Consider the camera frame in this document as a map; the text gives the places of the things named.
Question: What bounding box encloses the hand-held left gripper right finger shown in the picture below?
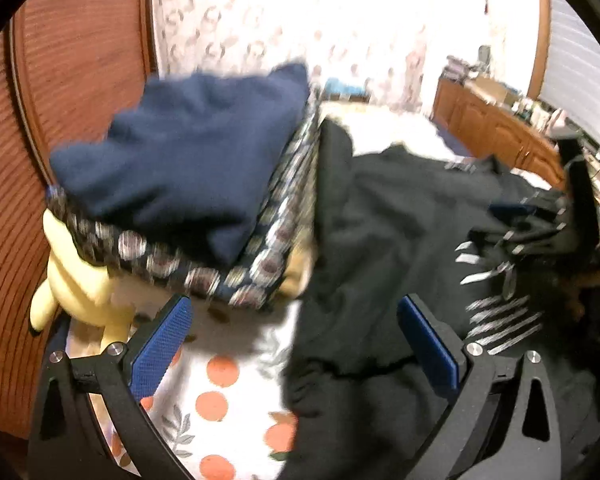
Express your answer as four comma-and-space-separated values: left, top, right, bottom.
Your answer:
397, 294, 563, 480

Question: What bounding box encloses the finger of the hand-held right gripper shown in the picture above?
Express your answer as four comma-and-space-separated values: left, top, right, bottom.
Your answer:
489, 195, 568, 246

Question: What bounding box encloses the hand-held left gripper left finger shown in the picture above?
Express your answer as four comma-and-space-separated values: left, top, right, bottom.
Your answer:
27, 294, 196, 480

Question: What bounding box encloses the black garment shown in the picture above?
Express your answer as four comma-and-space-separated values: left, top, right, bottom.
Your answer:
280, 117, 600, 480

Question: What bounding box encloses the orange fruit print bedsheet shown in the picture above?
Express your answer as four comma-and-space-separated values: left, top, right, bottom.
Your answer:
65, 300, 303, 480

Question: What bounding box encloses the long wooden cabinet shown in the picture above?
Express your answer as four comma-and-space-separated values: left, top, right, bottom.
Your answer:
432, 77, 570, 188

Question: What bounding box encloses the yellow plush pillow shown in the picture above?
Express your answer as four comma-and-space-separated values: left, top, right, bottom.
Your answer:
29, 209, 137, 356

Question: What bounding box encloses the grey window blind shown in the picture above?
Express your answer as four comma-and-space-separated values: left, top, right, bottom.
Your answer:
537, 0, 600, 166

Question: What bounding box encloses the folded navy blue cloth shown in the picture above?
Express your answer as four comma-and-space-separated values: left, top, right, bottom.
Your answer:
50, 62, 311, 268

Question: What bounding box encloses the blue box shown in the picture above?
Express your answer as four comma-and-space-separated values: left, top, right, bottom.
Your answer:
324, 79, 372, 102

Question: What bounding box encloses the wooden wardrobe door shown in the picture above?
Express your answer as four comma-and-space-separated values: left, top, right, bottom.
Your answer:
0, 0, 158, 438

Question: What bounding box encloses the dark ring-patterned folded cloth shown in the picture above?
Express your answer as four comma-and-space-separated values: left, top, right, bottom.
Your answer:
45, 100, 323, 311

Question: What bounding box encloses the ring-patterned sheer curtain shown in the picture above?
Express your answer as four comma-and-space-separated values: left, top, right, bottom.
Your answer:
152, 0, 431, 108

